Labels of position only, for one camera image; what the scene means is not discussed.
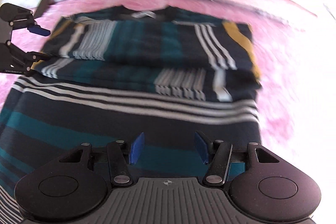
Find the striped knit sweater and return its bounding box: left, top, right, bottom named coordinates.
left=1, top=6, right=260, bottom=223

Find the black remote control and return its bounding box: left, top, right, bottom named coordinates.
left=34, top=0, right=53, bottom=18

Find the pink fuzzy bed blanket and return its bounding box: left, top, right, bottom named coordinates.
left=1, top=0, right=335, bottom=150

